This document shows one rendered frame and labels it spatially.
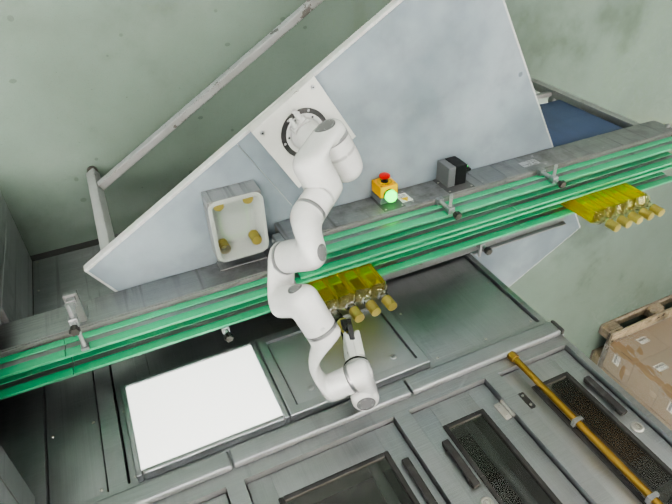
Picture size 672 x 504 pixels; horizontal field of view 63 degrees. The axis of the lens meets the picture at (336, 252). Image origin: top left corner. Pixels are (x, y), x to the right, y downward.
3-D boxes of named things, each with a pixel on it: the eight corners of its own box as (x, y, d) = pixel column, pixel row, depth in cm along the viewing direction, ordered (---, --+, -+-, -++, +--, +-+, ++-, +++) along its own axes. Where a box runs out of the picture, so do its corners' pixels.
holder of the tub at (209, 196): (215, 262, 188) (221, 274, 182) (200, 191, 171) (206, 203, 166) (263, 248, 193) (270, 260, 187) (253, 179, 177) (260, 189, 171)
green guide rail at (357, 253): (292, 266, 185) (301, 279, 179) (292, 264, 185) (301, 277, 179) (666, 153, 241) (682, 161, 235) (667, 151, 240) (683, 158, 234)
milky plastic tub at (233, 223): (212, 250, 184) (219, 264, 178) (200, 192, 171) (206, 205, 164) (261, 236, 190) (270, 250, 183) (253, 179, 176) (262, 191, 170)
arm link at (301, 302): (357, 296, 141) (317, 298, 152) (317, 228, 134) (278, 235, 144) (321, 339, 131) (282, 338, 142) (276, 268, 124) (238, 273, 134)
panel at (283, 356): (122, 391, 171) (138, 483, 145) (119, 385, 169) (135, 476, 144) (379, 303, 199) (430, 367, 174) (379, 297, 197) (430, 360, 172)
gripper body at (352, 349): (370, 379, 158) (361, 351, 167) (370, 354, 152) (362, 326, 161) (344, 383, 157) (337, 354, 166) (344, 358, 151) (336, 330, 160)
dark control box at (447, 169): (434, 178, 209) (447, 188, 203) (436, 159, 205) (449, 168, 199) (453, 173, 212) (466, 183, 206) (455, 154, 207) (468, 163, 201)
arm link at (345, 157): (320, 173, 160) (344, 193, 148) (300, 136, 152) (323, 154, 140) (347, 154, 161) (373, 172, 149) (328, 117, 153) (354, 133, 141)
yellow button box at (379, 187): (370, 196, 201) (380, 205, 195) (370, 177, 196) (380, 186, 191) (387, 191, 203) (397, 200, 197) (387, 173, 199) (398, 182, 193)
